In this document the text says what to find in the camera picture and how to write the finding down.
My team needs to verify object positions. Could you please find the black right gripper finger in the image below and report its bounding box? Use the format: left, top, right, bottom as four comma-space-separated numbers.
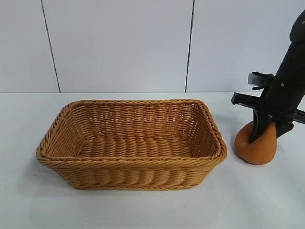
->
248, 110, 274, 146
275, 121, 295, 139

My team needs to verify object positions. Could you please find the woven wicker basket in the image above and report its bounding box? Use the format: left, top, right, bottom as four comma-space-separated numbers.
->
36, 99, 228, 191

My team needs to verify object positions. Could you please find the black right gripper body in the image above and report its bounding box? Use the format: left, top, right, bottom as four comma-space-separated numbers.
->
230, 42, 305, 125

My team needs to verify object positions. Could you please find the wrinkled orange fruit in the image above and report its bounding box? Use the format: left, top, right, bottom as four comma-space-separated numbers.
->
234, 120, 278, 166

